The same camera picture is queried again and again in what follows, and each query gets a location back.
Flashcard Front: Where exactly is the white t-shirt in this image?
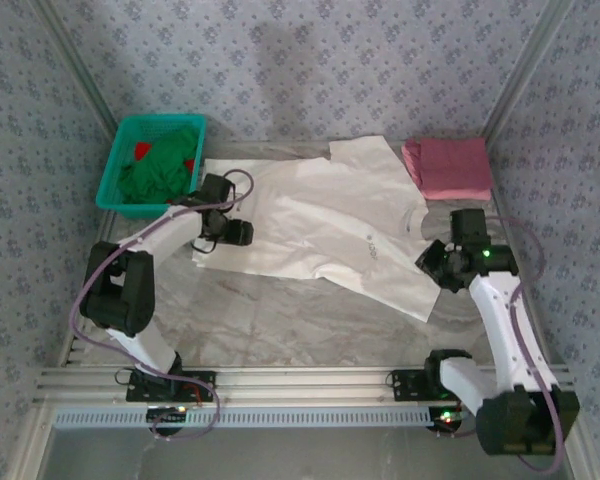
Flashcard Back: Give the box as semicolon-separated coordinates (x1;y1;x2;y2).
189;133;444;324

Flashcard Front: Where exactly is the folded pink t-shirt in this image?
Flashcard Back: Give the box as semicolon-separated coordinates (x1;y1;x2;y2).
401;139;493;202

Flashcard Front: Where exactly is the green t-shirt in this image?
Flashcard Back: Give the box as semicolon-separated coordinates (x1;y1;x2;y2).
117;128;200;205

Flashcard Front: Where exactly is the folded maroon t-shirt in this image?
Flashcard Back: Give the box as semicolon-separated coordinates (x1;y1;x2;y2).
413;137;494;192

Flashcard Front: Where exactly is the green plastic basket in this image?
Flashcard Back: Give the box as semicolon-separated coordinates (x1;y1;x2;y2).
94;113;209;221

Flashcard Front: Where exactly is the black controller board with LED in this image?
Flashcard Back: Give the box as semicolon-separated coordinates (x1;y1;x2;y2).
427;407;469;436
147;405;189;436

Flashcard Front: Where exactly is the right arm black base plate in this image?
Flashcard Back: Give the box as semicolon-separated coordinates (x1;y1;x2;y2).
390;368;461;403

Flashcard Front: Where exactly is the long aluminium mounting rail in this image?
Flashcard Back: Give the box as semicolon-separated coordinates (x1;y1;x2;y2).
33;365;579;405

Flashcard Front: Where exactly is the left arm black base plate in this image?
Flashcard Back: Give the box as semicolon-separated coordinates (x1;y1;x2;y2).
125;370;217;404

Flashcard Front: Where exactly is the aluminium corner post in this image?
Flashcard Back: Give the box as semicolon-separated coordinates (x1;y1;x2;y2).
29;0;120;141
481;0;577;142

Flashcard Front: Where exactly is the grey slotted cable duct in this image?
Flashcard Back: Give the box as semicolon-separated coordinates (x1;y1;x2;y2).
52;405;434;431

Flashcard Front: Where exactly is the aluminium frame leg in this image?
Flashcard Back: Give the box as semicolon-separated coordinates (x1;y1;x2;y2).
9;404;56;480

